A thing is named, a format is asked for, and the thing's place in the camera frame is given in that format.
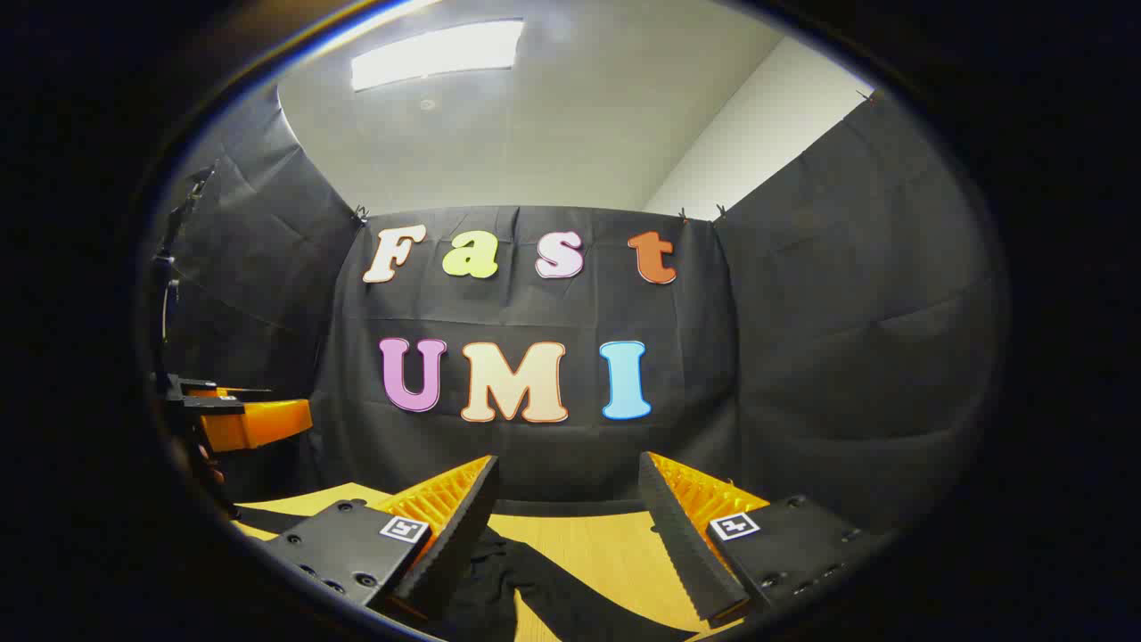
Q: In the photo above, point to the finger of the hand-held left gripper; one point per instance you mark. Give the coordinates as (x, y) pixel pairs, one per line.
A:
(258, 423)
(227, 390)

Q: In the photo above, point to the black backdrop cloth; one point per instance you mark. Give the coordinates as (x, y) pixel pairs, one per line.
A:
(802, 357)

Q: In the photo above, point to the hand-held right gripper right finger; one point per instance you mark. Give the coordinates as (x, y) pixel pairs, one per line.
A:
(682, 535)

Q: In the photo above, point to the black jacket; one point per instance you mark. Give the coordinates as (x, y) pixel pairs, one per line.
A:
(535, 580)

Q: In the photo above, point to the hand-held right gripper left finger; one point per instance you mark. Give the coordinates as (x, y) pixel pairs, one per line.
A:
(459, 526)

